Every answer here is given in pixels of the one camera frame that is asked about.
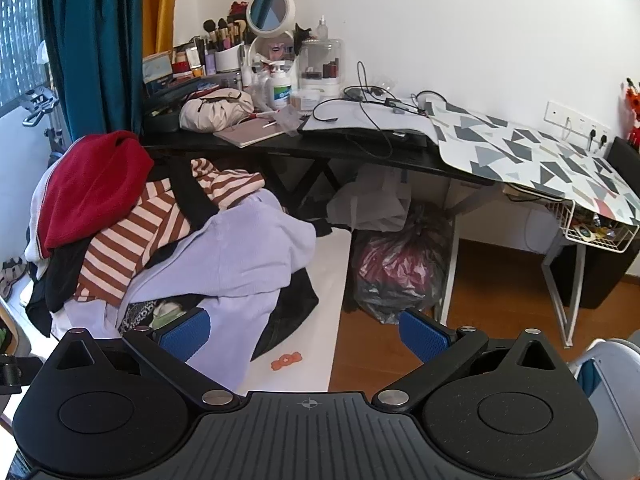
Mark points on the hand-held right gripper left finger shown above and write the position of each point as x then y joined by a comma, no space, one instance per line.
185,334

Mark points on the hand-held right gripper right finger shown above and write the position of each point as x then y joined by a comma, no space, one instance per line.
425,336

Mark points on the black knit garment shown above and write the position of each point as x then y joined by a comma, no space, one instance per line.
55,285

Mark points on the red knit sweater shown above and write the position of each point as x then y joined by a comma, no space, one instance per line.
95,180

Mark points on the green cloth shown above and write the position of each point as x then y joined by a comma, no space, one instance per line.
167,316

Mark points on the black white patterned garment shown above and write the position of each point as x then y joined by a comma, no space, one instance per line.
137,315

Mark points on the dark plastic bag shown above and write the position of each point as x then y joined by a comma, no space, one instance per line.
400,265

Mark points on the brown sandal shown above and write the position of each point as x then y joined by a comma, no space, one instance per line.
11,277

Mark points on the lavender garment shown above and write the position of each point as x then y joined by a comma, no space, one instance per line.
240,255

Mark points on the brown white striped shirt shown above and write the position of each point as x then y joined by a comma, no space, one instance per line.
130,240

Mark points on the white plastic bag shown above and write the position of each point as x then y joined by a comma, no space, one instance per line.
370,205

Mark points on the white chair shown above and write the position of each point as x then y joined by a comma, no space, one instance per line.
615,385

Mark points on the geometric patterned table cover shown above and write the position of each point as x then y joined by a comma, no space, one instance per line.
525,155

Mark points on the pink notebook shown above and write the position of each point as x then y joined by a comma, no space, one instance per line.
250,134

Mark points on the black pouch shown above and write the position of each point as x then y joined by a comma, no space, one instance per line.
162,117

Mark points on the black desk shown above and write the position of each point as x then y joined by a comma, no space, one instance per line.
300,147

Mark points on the beige bag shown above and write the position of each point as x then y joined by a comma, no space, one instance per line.
217,110

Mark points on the black power plug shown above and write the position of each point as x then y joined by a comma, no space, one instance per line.
593,136
603,138

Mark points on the white pump bottle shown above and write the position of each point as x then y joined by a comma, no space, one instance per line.
281,91

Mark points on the white network socket plate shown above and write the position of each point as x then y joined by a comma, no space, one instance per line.
574,116

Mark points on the white power socket plate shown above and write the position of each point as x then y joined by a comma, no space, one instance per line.
606,129
585,122

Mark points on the light blue box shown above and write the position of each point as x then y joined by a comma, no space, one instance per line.
157,67

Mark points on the grey metal equipment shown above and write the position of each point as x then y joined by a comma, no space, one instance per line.
40,105

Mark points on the white brush holder cup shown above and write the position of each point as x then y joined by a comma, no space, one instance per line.
227,59

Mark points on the clear cosmetic organizer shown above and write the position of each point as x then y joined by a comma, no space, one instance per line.
322,67

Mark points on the bunch of makeup brushes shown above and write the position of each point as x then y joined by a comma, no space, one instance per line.
222,35

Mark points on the red orange decoration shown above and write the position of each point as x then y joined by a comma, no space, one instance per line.
634,110

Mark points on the teal curtain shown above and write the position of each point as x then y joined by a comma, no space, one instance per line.
95,35

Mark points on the clear glass bottle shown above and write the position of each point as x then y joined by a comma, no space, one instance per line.
322,30

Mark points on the yellow curtain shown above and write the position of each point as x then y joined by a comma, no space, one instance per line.
160,5

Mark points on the round white mirror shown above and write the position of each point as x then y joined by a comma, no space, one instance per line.
269,12

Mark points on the window grille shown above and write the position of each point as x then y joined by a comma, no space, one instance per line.
20,35

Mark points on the white table frame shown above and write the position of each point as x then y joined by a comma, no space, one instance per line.
567,300

